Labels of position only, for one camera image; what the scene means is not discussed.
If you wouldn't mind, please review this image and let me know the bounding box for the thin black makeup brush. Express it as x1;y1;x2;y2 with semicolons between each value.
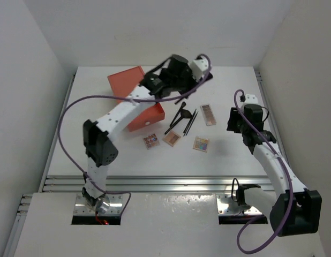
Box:
169;102;186;127

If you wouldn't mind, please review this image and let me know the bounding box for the metal base plate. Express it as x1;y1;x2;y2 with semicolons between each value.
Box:
216;193;262;216
73;193;123;217

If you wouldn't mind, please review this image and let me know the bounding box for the long black makeup brush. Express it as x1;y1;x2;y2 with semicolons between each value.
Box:
183;109;197;136

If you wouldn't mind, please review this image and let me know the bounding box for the small black makeup brush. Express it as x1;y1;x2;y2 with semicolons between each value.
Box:
174;96;188;105

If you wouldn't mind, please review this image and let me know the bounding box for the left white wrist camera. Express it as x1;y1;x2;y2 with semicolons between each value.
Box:
189;56;209;80

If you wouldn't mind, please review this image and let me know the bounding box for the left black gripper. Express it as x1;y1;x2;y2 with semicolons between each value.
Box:
170;66;200;98

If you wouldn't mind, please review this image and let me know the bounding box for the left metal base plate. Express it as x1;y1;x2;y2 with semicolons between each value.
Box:
73;193;123;217

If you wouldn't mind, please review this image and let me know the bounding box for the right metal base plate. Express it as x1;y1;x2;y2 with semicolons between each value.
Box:
216;193;262;216

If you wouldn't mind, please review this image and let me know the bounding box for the long brown eyeshadow palette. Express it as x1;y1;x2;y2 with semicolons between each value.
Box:
200;104;216;126

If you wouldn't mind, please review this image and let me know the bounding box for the brown quad eyeshadow palette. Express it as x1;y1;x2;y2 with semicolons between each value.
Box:
163;130;181;147

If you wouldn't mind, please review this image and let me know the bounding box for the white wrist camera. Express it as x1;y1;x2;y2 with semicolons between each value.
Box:
244;94;259;105
189;56;209;80

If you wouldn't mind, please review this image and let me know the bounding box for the round-pan eyeshadow palette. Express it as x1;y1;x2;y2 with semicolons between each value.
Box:
143;134;160;150

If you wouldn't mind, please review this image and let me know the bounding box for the white front cover panel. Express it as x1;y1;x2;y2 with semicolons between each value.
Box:
12;191;320;257

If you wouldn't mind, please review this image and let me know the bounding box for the orange drawer box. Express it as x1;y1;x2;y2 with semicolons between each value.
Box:
107;66;165;132

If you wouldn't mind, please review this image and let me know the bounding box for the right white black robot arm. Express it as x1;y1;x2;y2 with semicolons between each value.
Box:
227;104;322;237

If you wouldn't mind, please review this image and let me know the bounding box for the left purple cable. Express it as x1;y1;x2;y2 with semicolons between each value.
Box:
58;54;212;215

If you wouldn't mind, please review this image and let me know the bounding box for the colourful eyeshadow palette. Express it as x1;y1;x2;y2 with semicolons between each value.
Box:
193;137;209;153

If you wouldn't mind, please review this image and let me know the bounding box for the purple cable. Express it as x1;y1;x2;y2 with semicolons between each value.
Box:
234;89;294;254
58;54;212;215

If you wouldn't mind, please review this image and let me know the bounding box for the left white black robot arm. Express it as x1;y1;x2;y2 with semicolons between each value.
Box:
82;54;212;207

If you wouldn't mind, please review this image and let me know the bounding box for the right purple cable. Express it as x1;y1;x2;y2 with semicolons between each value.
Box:
234;89;294;254

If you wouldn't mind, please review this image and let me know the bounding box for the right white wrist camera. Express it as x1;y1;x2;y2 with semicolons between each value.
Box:
244;94;259;105

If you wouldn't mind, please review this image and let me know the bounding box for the aluminium rail frame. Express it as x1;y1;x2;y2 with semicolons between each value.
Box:
4;67;274;256

